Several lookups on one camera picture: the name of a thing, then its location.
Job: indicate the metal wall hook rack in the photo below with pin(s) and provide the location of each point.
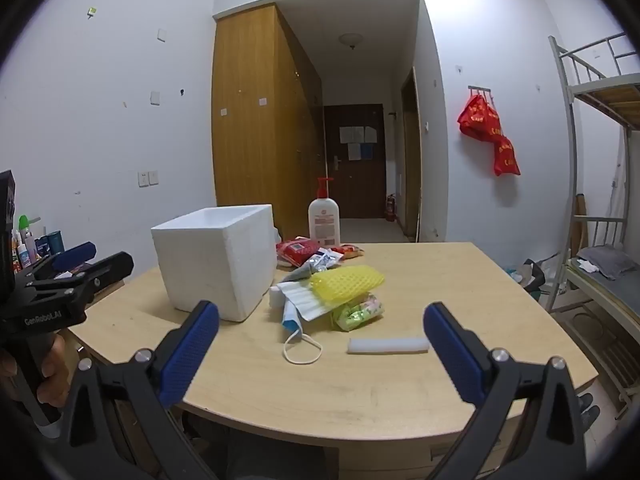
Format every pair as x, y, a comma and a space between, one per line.
481, 90

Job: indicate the bags on floor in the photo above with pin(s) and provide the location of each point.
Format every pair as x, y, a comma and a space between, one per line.
530, 277

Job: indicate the yellow foam net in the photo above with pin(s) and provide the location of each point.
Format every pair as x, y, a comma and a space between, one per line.
345, 282

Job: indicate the dark teal bottle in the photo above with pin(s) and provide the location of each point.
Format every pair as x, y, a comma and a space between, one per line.
55, 243

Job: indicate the grey pillow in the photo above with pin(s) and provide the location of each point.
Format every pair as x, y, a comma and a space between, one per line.
607, 260

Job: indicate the white wall socket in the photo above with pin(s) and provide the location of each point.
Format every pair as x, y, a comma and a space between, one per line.
153, 177
143, 178

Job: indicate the blue face mask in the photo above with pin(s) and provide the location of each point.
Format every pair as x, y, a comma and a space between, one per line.
291, 322
300, 300

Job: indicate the metal bunk bed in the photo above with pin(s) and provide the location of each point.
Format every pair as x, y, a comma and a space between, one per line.
570, 160

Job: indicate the dark brown door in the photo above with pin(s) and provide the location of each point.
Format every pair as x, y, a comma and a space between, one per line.
355, 185

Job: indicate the wooden wardrobe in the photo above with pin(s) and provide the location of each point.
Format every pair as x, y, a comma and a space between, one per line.
250, 110

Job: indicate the white tissue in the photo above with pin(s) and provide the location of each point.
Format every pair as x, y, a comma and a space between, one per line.
586, 265

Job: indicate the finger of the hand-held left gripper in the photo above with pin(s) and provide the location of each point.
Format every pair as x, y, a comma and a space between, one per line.
110, 267
75, 255

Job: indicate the red fire extinguisher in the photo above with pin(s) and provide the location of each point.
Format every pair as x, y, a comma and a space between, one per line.
390, 208

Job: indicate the ceiling lamp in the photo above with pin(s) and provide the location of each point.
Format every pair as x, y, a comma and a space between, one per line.
351, 40

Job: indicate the white paper notice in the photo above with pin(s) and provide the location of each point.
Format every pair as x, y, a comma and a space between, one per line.
370, 134
353, 151
351, 135

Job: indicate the green cap spray bottle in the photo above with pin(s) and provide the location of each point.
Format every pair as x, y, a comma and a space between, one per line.
25, 240

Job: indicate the green candy packet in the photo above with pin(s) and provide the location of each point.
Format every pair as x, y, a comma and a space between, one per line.
357, 312

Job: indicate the white and blue snack packet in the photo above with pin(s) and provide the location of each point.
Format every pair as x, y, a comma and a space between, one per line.
312, 264
331, 256

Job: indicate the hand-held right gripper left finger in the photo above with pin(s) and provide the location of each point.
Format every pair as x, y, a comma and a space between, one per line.
192, 355

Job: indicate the large red snack packet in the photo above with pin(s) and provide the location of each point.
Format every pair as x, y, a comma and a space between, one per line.
297, 249

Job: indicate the wooden side door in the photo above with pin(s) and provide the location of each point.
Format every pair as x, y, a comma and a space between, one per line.
411, 160

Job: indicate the white lotion pump bottle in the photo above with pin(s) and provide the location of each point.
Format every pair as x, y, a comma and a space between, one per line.
324, 220

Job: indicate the small red snack packet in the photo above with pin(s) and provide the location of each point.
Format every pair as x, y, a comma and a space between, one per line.
351, 251

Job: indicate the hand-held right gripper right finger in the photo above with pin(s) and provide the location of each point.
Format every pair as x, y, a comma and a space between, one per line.
452, 355

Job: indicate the grey sock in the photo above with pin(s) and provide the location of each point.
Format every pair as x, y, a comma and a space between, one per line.
297, 275

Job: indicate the white foam box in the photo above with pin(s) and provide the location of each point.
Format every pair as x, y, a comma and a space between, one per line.
220, 270

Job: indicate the dark blue jar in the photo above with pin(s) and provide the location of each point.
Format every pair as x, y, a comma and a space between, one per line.
42, 247

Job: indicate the blue paper notice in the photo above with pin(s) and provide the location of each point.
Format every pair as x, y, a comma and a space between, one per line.
367, 152

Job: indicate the white hanging cloth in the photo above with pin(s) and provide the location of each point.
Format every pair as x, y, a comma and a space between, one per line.
619, 185

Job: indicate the red plastic bag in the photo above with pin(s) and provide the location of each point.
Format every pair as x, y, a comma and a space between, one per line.
506, 157
477, 117

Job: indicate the person's left hand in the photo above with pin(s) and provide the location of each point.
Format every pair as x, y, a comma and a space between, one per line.
54, 370

